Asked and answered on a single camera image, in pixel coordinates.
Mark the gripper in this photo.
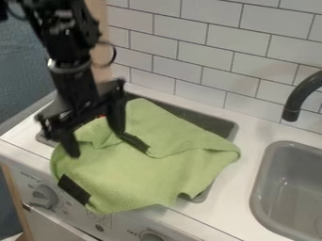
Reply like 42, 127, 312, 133
34, 64, 129, 159

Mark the green cloth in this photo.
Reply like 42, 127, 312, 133
49, 97, 243, 216

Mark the toy sink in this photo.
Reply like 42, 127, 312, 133
249, 140, 322, 241

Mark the tap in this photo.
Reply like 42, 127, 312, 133
280, 69, 322, 123

